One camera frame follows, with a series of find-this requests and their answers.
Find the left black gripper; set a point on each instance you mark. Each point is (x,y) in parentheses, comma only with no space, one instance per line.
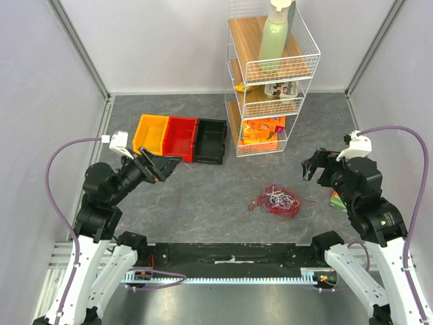
(164,166)

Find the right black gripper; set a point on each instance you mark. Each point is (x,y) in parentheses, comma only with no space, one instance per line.
(321,166)

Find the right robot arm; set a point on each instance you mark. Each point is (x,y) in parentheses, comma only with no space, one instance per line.
(358,182)

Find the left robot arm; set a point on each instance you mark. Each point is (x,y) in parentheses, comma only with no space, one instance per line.
(85,292)

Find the yellow plastic bin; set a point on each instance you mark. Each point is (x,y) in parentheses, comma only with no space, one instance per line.
(150,133)

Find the red plastic bin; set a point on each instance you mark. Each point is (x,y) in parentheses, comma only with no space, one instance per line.
(179,138)

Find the orange snack box on table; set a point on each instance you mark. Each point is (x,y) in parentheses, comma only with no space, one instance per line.
(336,202)

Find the black plastic bin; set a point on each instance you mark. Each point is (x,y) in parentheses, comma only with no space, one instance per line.
(209,146)

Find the orange box in rack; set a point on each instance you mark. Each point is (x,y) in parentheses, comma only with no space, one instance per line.
(262,129)

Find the white chocolate snack pack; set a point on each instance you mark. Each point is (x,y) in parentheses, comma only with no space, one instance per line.
(282,90)

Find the yellow snack bag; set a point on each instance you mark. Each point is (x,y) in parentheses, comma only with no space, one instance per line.
(241,87)

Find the green bottle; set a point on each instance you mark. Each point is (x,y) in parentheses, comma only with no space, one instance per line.
(276,33)

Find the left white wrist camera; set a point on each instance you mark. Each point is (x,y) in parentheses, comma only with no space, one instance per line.
(117,143)

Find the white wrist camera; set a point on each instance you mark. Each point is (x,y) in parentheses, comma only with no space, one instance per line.
(358,146)
(117,143)

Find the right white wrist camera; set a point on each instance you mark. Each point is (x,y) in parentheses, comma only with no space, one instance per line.
(358,146)

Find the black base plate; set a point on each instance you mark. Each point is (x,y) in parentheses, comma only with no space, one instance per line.
(196,260)

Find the white wire shelf rack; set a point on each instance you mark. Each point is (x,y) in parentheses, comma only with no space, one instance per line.
(298,63)

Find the slotted cable duct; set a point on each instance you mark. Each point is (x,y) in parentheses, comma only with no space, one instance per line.
(145,276)

